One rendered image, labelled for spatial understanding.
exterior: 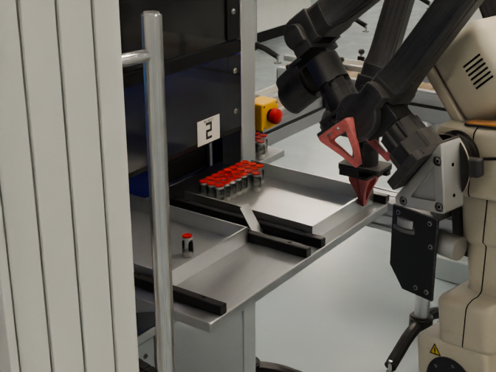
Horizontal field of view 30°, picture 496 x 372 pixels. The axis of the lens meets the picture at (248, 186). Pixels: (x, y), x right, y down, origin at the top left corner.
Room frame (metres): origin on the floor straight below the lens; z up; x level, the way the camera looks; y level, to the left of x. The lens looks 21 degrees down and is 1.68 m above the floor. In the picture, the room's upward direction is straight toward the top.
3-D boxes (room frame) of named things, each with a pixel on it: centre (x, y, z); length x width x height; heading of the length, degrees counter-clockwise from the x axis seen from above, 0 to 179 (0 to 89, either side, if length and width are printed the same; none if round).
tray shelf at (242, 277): (1.83, 0.06, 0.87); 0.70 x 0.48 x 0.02; 145
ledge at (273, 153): (2.32, 0.00, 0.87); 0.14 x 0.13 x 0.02; 55
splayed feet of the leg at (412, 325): (2.75, -0.58, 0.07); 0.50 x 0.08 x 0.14; 145
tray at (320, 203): (1.95, -0.07, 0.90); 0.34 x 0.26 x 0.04; 54
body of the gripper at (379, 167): (1.90, -0.26, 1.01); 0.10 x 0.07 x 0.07; 55
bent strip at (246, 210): (1.75, -0.05, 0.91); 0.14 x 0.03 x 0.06; 54
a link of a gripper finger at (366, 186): (1.91, -0.25, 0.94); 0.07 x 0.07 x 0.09; 55
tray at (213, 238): (1.73, 0.21, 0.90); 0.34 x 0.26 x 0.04; 55
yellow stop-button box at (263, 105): (2.28, -0.03, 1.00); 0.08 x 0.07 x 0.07; 55
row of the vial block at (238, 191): (2.01, 0.02, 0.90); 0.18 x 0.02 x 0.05; 144
